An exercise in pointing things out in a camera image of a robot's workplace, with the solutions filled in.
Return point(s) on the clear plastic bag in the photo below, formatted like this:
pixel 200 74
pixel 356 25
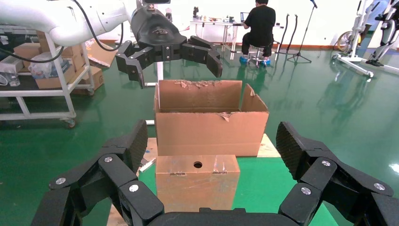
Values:
pixel 43 67

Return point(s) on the white plastic package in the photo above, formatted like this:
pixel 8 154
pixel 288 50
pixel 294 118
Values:
pixel 9 70

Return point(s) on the open laptop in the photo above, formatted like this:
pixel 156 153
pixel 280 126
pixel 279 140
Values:
pixel 243 17

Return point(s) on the brown cardboard floor box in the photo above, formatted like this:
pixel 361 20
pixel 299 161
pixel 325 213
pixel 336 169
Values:
pixel 95 79

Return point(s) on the small brown cardboard box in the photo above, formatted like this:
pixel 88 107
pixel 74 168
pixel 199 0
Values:
pixel 26 51

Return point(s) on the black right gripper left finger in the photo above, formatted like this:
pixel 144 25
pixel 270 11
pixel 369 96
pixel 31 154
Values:
pixel 109 174

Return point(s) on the black white standing machine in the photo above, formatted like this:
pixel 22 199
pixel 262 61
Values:
pixel 386 28

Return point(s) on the black tripod stand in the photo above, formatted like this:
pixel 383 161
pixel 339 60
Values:
pixel 299 56

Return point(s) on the large open cardboard carton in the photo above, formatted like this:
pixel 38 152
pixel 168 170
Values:
pixel 209 134

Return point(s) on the leaning cardboard sheet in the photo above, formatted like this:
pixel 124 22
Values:
pixel 99 54

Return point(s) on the black gooseneck floor stand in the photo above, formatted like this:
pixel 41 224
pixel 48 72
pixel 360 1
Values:
pixel 292 34
pixel 282 37

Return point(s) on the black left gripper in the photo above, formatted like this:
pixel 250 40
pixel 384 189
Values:
pixel 156 31

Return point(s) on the seated person in black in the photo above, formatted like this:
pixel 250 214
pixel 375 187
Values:
pixel 260 21

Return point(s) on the small cardboard box with hole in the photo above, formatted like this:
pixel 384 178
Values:
pixel 193 190

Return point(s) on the flat brown cardboard box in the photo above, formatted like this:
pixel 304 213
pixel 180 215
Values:
pixel 53 81

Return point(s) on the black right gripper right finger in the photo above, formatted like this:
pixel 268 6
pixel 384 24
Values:
pixel 318 174

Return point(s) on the white metal cart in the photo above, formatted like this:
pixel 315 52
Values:
pixel 31 93

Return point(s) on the white machine support frame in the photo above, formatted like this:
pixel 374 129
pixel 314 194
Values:
pixel 356 46

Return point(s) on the metal swivel stool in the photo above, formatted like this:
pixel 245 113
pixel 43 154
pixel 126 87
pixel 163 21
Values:
pixel 258 55

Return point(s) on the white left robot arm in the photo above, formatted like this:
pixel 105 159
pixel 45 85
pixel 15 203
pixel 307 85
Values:
pixel 62 18

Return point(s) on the white desk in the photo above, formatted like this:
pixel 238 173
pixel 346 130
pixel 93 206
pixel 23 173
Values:
pixel 215 23

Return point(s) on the stacked brown cardboard boxes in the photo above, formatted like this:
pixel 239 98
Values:
pixel 74 54

